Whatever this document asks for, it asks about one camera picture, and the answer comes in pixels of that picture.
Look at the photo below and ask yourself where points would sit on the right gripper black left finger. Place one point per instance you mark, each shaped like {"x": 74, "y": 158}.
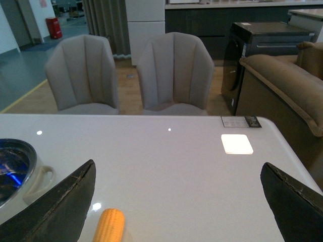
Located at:
{"x": 58, "y": 215}

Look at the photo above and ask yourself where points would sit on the beige upholstered chair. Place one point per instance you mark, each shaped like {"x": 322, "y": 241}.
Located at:
{"x": 82, "y": 76}
{"x": 175, "y": 72}

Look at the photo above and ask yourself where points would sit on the yellow corn cob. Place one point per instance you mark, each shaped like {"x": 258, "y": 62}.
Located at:
{"x": 110, "y": 226}

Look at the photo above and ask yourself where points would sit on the left beige upholstered chair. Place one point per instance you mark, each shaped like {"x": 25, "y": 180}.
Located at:
{"x": 82, "y": 76}

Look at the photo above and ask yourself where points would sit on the black label sticker on table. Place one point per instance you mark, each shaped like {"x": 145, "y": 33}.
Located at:
{"x": 240, "y": 122}

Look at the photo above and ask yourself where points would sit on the right beige upholstered chair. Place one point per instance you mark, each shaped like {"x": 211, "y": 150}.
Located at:
{"x": 175, "y": 72}

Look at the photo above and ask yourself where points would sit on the grey curtain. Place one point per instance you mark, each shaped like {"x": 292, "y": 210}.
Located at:
{"x": 109, "y": 19}

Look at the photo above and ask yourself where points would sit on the brown sofa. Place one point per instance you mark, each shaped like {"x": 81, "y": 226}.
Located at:
{"x": 287, "y": 90}

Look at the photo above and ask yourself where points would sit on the white column cabinet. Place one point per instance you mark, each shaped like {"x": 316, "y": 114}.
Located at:
{"x": 145, "y": 20}

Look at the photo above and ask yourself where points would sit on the red fire extinguisher box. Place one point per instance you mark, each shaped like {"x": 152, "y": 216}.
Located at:
{"x": 54, "y": 27}

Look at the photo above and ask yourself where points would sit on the dark kitchen counter cabinet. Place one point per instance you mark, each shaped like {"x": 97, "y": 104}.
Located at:
{"x": 211, "y": 22}

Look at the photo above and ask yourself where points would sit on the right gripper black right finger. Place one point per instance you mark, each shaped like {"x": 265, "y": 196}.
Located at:
{"x": 297, "y": 209}

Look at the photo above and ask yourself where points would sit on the white electric cooking pot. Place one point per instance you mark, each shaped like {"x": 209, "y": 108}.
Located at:
{"x": 24, "y": 177}

